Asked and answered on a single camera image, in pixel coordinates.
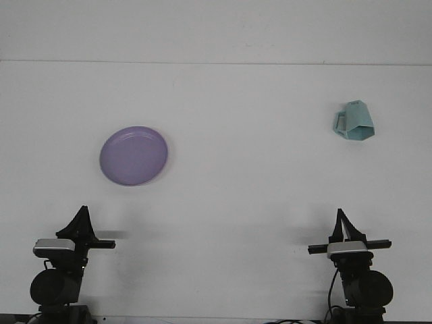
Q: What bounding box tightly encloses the pale purple round plate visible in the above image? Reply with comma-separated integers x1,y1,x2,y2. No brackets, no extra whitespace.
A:
99,126,169,187

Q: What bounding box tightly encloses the pale blue hexagonal cup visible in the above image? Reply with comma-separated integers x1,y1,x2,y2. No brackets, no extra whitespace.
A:
332,99,376,142

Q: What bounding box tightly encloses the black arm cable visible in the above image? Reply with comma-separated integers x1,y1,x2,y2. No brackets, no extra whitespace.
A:
327,268,340,315

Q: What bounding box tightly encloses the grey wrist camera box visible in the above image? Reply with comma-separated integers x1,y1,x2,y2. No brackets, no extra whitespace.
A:
326,240,369,260
32,238,76,259

